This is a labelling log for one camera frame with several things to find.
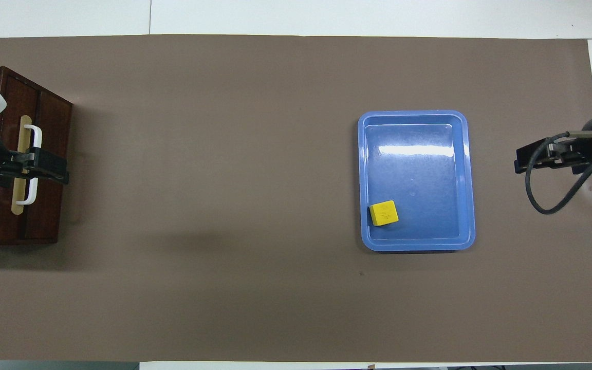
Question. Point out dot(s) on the dark wooden drawer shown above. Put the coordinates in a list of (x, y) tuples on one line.
[(52, 128)]

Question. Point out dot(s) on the blue plastic tray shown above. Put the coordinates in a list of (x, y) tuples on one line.
[(419, 169)]

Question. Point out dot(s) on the brown table mat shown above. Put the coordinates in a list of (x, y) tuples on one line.
[(250, 205)]

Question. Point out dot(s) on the yellow cube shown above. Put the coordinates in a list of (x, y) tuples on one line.
[(383, 213)]

